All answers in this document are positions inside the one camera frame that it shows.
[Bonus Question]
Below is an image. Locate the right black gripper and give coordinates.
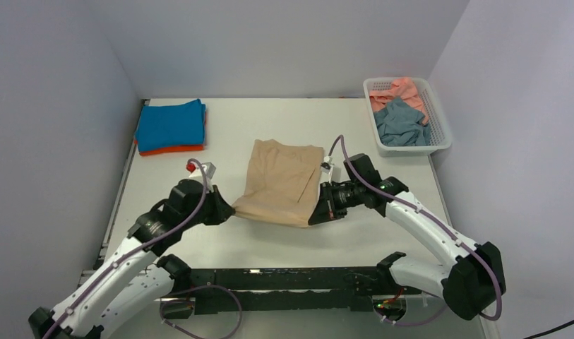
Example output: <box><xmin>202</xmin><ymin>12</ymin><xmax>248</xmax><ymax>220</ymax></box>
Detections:
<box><xmin>309</xmin><ymin>181</ymin><xmax>364</xmax><ymax>225</ymax></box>

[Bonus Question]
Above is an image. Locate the beige t shirt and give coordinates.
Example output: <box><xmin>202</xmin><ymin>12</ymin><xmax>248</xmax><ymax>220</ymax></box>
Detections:
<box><xmin>232</xmin><ymin>139</ymin><xmax>325</xmax><ymax>228</ymax></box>

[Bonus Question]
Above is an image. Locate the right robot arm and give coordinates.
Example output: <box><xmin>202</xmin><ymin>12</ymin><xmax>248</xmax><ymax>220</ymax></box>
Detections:
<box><xmin>309</xmin><ymin>153</ymin><xmax>506</xmax><ymax>320</ymax></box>

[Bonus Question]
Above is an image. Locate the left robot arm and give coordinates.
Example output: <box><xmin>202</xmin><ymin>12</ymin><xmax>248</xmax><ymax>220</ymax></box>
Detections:
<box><xmin>28</xmin><ymin>179</ymin><xmax>235</xmax><ymax>338</ymax></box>

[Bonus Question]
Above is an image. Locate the folded orange t shirt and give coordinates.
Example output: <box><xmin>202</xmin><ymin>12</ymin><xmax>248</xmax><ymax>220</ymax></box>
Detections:
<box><xmin>133</xmin><ymin>112</ymin><xmax>208</xmax><ymax>157</ymax></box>

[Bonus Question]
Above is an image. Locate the folded blue t shirt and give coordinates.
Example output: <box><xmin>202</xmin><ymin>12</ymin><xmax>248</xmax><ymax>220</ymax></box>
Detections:
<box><xmin>133</xmin><ymin>98</ymin><xmax>207</xmax><ymax>153</ymax></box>

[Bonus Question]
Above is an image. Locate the grey-blue t shirt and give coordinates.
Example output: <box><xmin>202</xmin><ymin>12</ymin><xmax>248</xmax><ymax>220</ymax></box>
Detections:
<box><xmin>373</xmin><ymin>97</ymin><xmax>431</xmax><ymax>147</ymax></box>

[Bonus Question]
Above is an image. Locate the white plastic basket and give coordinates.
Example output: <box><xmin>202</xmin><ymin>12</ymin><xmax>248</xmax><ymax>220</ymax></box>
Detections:
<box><xmin>363</xmin><ymin>77</ymin><xmax>452</xmax><ymax>157</ymax></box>

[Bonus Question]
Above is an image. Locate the pink t shirt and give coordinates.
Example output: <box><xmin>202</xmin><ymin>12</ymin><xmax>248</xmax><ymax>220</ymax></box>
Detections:
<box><xmin>369</xmin><ymin>77</ymin><xmax>429</xmax><ymax>125</ymax></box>

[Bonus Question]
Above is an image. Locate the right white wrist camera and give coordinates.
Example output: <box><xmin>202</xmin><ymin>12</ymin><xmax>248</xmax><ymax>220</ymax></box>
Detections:
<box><xmin>320</xmin><ymin>156</ymin><xmax>341</xmax><ymax>184</ymax></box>

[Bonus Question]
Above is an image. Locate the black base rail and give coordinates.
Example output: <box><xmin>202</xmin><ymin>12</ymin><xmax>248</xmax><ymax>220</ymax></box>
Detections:
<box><xmin>160</xmin><ymin>266</ymin><xmax>421</xmax><ymax>321</ymax></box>

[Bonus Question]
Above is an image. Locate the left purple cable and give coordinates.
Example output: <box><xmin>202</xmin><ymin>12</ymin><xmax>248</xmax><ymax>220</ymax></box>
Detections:
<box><xmin>41</xmin><ymin>159</ymin><xmax>243</xmax><ymax>339</ymax></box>

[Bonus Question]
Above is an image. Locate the black cable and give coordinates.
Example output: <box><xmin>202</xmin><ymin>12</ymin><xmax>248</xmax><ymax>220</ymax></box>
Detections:
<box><xmin>522</xmin><ymin>313</ymin><xmax>574</xmax><ymax>339</ymax></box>

